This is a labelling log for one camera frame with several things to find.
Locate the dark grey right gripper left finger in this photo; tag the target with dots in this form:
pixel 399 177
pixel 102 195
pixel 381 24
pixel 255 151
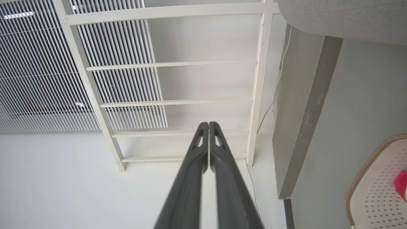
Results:
pixel 186 190

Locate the red and white garment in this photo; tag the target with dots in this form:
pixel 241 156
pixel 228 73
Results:
pixel 402 186

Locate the white ceiling tube light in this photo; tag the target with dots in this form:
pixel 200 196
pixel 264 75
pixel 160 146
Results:
pixel 17 15

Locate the white perforated laundry basket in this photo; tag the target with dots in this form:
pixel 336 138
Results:
pixel 375 190

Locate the grey concrete pillar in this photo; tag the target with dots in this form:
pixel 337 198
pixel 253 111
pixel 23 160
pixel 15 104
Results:
pixel 302 111

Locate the white slatted ceiling grille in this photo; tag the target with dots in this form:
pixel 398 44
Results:
pixel 31 79

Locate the white metal ladder frame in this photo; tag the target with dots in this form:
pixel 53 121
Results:
pixel 171 11

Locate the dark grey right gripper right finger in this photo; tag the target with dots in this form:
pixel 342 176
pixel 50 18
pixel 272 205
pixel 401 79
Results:
pixel 232 197

